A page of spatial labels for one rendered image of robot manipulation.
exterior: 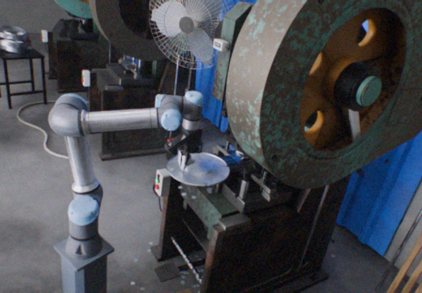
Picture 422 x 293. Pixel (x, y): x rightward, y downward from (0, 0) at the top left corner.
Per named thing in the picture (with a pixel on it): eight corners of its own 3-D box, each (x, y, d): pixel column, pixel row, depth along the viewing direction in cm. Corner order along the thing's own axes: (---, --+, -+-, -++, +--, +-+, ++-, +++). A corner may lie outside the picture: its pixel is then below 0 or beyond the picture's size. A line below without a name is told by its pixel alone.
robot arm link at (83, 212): (66, 239, 143) (64, 212, 137) (72, 218, 155) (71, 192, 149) (97, 239, 145) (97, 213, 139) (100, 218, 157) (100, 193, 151)
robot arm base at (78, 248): (78, 265, 144) (78, 247, 140) (59, 245, 152) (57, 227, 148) (109, 248, 155) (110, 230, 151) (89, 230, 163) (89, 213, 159)
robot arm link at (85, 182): (74, 221, 154) (45, 104, 128) (80, 200, 167) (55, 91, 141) (102, 218, 155) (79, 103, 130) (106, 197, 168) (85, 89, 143)
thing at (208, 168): (162, 154, 171) (162, 152, 170) (219, 152, 179) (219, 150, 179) (173, 188, 147) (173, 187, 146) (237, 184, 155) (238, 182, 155)
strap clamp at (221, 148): (228, 165, 185) (231, 148, 181) (211, 150, 197) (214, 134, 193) (237, 163, 188) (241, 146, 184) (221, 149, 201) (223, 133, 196)
